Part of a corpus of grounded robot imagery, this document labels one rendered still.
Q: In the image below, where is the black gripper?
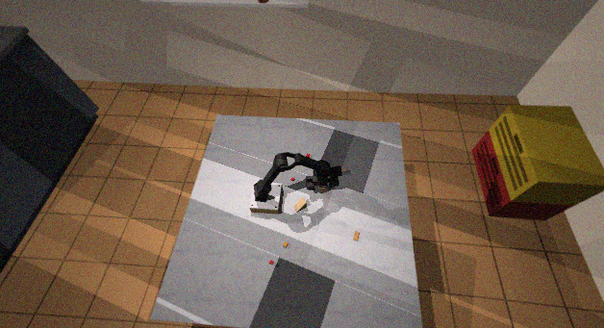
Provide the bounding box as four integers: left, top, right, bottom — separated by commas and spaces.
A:
306, 177, 339, 190

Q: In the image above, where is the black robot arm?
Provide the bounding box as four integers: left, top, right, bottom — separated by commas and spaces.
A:
254, 152, 342, 202

